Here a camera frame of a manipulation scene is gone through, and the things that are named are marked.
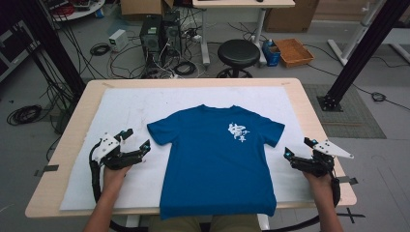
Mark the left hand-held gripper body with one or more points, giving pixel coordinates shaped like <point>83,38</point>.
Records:
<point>106,145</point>

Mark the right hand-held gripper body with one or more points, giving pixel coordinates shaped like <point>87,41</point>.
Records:
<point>322,162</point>

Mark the blue t-shirt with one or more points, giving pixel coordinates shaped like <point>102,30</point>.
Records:
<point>209,161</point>

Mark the person's right hand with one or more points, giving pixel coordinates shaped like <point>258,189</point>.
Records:
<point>321,187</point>

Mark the person's left hand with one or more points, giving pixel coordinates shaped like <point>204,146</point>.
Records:
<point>112,180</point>

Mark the white felt mat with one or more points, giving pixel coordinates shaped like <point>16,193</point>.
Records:
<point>129,106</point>

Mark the black tape piece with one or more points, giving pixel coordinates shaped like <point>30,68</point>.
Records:
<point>349,180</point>
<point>48,168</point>

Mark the grey floor mat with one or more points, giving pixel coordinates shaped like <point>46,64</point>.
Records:
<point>351,112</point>

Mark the white table leg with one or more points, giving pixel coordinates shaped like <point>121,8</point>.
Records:
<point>132,220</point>
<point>263,222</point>

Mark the person's khaki trousers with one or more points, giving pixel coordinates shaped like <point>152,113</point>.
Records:
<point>180,225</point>

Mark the brown woven basket tray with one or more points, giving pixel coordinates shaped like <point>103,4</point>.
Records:
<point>294,51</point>

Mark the white power supply box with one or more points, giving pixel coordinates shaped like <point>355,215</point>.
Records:
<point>117,40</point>

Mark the blue box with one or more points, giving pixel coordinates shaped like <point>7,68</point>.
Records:
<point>271,54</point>

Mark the black computer tower green label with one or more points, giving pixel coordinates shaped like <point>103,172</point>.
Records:
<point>150,35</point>

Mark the black round stool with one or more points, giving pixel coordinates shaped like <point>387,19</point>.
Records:
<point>238,53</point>

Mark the white metal stand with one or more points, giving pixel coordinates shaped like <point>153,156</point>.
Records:
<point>354,35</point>

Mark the large cardboard box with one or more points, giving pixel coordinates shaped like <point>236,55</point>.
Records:
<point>290,16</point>

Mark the round white table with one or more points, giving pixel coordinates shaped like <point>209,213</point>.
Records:
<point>83,11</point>

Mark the white desk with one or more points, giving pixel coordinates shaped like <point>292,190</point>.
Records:
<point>241,3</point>

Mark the black aluminium post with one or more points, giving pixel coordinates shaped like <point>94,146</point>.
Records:
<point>48,42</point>
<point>364,48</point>

